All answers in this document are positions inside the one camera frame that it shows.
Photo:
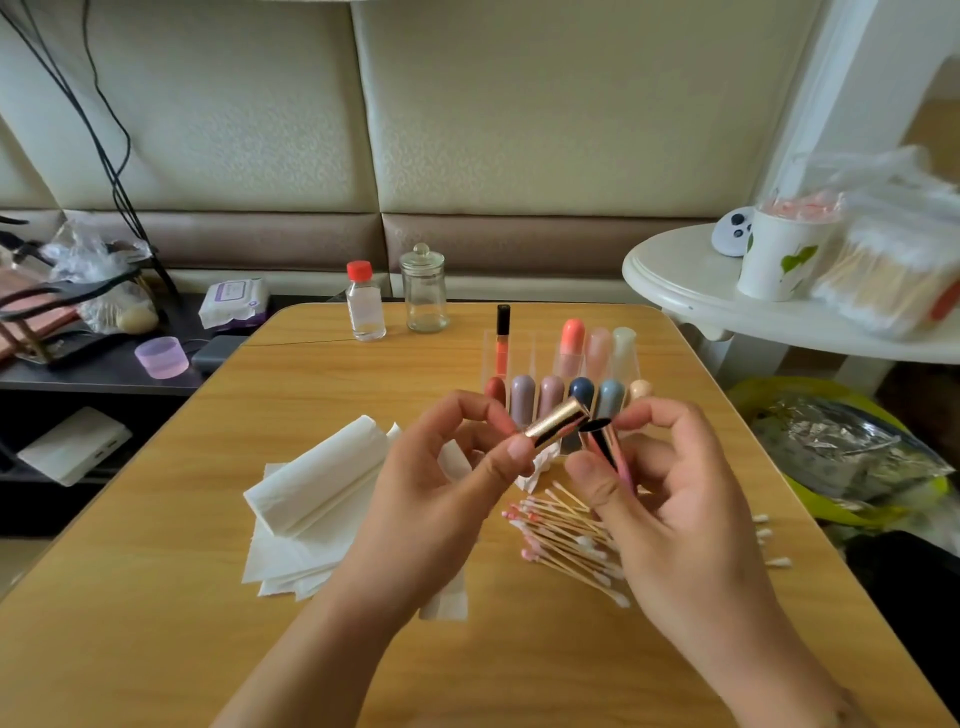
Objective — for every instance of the person's left hand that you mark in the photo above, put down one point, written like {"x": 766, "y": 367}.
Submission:
{"x": 428, "y": 518}

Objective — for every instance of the person's right hand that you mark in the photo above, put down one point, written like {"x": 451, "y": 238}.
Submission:
{"x": 690, "y": 548}

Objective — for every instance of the large white tissue sheet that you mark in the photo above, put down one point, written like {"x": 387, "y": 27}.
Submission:
{"x": 447, "y": 600}

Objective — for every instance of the metallic purple lipstick cap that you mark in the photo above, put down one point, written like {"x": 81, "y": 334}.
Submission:
{"x": 605, "y": 446}

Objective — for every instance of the stack of white tissues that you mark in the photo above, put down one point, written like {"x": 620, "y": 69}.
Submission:
{"x": 293, "y": 548}

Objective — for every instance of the red lipstick mauve tube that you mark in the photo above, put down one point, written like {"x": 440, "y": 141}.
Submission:
{"x": 522, "y": 398}

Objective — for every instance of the brown lipstick gold tube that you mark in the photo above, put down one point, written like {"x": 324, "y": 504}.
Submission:
{"x": 555, "y": 425}

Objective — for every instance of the red lipstick beige tube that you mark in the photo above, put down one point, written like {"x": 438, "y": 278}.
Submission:
{"x": 641, "y": 390}

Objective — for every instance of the red lipstick grey-blue tube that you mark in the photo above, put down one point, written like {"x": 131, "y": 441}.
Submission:
{"x": 611, "y": 396}

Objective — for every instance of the red lipstick dusty pink tube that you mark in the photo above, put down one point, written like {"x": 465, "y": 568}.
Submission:
{"x": 551, "y": 393}

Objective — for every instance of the red lipstick navy tube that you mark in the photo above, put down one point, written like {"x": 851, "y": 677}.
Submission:
{"x": 582, "y": 390}

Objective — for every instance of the clear acrylic lipstick organizer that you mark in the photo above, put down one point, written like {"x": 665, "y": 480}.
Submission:
{"x": 570, "y": 345}

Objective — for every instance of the person's left forearm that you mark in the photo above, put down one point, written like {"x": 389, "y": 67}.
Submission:
{"x": 300, "y": 683}

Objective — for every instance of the person's right forearm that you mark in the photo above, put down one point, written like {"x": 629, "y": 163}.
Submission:
{"x": 818, "y": 708}

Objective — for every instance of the yellow-green bin with bag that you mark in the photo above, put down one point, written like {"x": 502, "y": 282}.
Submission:
{"x": 840, "y": 450}

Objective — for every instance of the clear bottle red cap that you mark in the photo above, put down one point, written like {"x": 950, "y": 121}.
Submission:
{"x": 365, "y": 308}

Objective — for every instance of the glass jar with lid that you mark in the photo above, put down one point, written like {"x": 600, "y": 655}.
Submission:
{"x": 425, "y": 296}

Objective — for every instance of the white round side table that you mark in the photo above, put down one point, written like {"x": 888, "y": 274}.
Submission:
{"x": 690, "y": 285}

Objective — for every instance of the dark grey flat box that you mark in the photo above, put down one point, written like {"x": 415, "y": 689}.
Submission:
{"x": 219, "y": 353}

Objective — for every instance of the wet wipes pack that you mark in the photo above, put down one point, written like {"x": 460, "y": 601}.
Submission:
{"x": 234, "y": 305}

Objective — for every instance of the white mug green leaf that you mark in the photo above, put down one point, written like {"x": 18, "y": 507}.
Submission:
{"x": 780, "y": 258}

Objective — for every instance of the small purple plastic cup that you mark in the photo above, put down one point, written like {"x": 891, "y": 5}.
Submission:
{"x": 162, "y": 359}

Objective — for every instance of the white panda figure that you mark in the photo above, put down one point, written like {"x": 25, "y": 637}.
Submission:
{"x": 732, "y": 233}

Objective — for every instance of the black low shelf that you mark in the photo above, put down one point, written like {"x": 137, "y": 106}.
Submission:
{"x": 98, "y": 387}

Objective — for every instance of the white power bank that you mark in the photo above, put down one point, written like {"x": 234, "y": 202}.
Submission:
{"x": 72, "y": 447}

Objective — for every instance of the crumpled clear plastic bag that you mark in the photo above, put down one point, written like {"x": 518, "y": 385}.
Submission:
{"x": 83, "y": 255}

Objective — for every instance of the beige padded backrest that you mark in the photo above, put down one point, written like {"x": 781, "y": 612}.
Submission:
{"x": 585, "y": 105}

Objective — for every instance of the pink tray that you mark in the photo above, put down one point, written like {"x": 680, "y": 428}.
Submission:
{"x": 15, "y": 315}

